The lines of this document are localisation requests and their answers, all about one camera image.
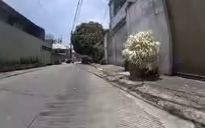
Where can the cracked concrete sidewalk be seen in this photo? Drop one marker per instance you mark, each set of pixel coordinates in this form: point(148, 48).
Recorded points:
point(176, 96)

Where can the brown gate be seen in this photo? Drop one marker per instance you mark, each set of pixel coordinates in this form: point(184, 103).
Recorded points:
point(193, 36)

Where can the large round green tree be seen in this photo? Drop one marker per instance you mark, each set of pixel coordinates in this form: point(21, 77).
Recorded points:
point(88, 40)

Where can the vehicle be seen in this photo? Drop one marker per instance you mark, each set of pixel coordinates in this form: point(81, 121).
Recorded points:
point(86, 60)

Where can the grey concrete road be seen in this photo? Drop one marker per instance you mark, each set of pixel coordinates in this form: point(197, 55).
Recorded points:
point(56, 96)

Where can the white leafy bush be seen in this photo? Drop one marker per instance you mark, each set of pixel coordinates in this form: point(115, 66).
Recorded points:
point(141, 50)

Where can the grey concrete building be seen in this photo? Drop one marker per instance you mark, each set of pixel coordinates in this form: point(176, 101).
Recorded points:
point(140, 20)

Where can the long grey wall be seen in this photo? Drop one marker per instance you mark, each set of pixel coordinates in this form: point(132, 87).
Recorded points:
point(16, 46)

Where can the narrow grey sidewalk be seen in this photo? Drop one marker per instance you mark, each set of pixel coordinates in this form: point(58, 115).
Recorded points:
point(10, 74)

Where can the dark building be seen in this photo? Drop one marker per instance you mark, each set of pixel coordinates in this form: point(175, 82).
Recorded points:
point(13, 20)

